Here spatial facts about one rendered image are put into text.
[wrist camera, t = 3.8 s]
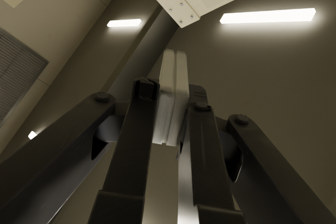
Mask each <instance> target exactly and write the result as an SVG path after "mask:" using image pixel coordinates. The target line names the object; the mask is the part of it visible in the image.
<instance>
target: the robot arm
mask: <svg viewBox="0 0 336 224"><path fill-rule="evenodd" d="M112 142H117V143H116V146H115V149H114V152H113V155H112V159H111V162H110V165H109V168H108V171H107V174H106V177H105V181H104V184H103V187H102V190H101V189H100V190H99V191H98V193H97V195H96V198H95V201H94V204H93V207H92V210H91V213H90V216H89V219H88V222H87V224H142V221H143V214H144V206H145V198H146V197H145V193H146V185H147V178H148V171H149V163H150V156H151V148H152V143H155V144H162V143H166V145H167V146H173V147H176V146H177V145H179V147H178V152H177V156H176V161H178V224H336V218H335V217H334V215H333V214H332V213H331V212H330V211H329V210H328V208H327V207H326V206H325V205H324V204H323V202H322V201H321V200H320V199H319V198H318V197H317V195H316V194H315V193H314V192H313V191H312V189H311V188H310V187H309V186H308V185H307V184H306V182H305V181H304V180H303V179H302V178H301V176H300V175H299V174H298V173H297V172H296V171H295V169H294V168H293V167H292V166H291V165H290V163H289V162H288V161H287V160H286V159H285V158H284V156H283V155H282V154H281V153H280V152H279V150H278V149H277V148H276V147H275V146H274V145H273V143H272V142H271V141H270V140H269V139H268V137H267V136H266V135H265V134H264V133H263V131H262V130H261V129H260V128H259V127H258V126H257V124H256V123H255V122H254V121H253V120H252V119H251V118H249V117H247V116H246V115H243V114H231V115H229V117H228V120H226V119H223V118H220V117H218V116H216V115H215V112H214V109H213V108H212V107H211V106H210V105H209V103H208V98H207V93H206V90H205V89H204V88H203V87H202V86H201V85H195V84H190V83H189V81H188V67H187V54H186V53H185V52H184V51H179V50H177V52H175V51H174V50H173V49H167V48H166V50H164V53H163V59H162V65H161V70H160V76H159V79H156V78H151V77H145V76H143V77H141V78H137V79H135V80H134V81H133V87H132V95H131V99H130V100H129V101H124V102H116V97H114V96H113V95H112V94H109V93H105V92H95V93H92V94H90V95H89V96H87V97H86V98H85V99H83V100H82V101H81V102H79V103H78V104H77V105H75V106H74V107H73V108H72V109H70V110H69V111H68V112H66V113H65V114H64V115H62V116H61V117H60V118H58V119H57V120H56V121H54V122H53V123H52V124H50V125H49V126H48V127H47V128H45V129H44V130H43V131H41V132H40V133H39V134H37V135H36V136H35V137H33V138H32V139H31V140H29V141H28V142H27V143H25V144H24V145H23V146H22V147H20V148H19V149H18V150H16V151H15V152H14V153H12V154H11V155H10V156H8V157H7V158H6V159H4V160H3V161H2V162H0V224H48V223H49V222H50V221H51V219H52V218H53V217H54V216H55V215H56V213H57V212H58V211H59V210H60V208H61V207H62V206H63V205H64V204H65V202H66V201H67V200H68V199H69V197H70V196H71V195H72V194H73V193H74V191H75V190H76V189H77V188H78V186H79V185H80V184H81V183H82V182H83V180H84V179H85V178H86V177H87V175H88V174H89V173H90V172H91V170H92V169H93V168H94V167H95V166H96V164H97V163H98V162H99V161H100V159H101V158H102V157H103V156H104V155H105V153H106V152H107V151H108V150H109V148H110V147H111V145H112ZM233 197H234V199H235V201H236V203H237V205H238V207H239V209H240V210H235V205H234V200H233Z"/></svg>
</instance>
